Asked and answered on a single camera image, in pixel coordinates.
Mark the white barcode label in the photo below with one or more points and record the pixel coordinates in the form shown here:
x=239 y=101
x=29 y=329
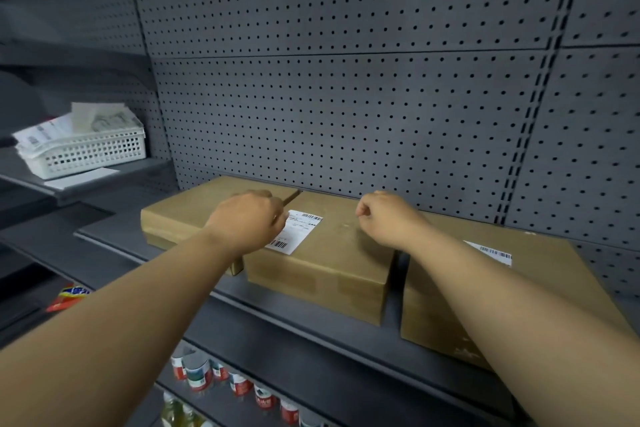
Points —
x=300 y=231
x=492 y=252

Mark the person's right hand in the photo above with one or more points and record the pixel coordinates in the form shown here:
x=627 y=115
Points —
x=390 y=219

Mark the row of clear bottles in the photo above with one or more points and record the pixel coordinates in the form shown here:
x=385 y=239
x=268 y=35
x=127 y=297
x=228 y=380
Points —
x=172 y=414

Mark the brown cardboard box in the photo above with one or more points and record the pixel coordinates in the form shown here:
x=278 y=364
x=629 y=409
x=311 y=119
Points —
x=340 y=261
x=190 y=211
x=435 y=291

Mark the person's right forearm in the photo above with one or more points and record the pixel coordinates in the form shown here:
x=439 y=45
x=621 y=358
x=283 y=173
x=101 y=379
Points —
x=540 y=331

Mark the person's left hand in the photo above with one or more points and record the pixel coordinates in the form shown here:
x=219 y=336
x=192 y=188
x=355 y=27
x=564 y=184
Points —
x=247 y=221

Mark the grey pegboard back panel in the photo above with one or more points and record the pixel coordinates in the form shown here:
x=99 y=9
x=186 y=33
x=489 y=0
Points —
x=350 y=91

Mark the blank white paper pad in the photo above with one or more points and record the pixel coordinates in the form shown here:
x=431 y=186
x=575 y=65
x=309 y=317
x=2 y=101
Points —
x=80 y=177

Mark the person's left forearm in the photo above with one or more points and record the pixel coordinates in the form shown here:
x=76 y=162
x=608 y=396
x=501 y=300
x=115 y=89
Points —
x=110 y=336

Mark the row of bottles below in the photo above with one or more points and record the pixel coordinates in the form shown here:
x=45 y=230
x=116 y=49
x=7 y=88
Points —
x=200 y=374

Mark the orange snack packet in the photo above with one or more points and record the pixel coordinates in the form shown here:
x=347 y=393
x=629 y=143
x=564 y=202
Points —
x=67 y=297

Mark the beige backing paper sheets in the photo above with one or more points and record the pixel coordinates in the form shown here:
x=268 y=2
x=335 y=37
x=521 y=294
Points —
x=100 y=116

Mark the white plastic lattice basket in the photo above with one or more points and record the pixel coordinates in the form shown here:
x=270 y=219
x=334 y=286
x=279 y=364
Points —
x=90 y=154

